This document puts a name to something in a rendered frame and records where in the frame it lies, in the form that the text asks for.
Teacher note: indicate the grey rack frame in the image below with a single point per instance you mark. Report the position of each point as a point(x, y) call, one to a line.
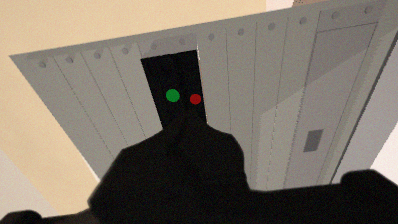
point(288, 84)

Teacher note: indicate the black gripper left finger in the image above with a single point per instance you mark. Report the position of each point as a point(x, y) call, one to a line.
point(161, 145)

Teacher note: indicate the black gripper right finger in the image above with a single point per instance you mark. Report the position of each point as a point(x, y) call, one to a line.
point(217, 155)

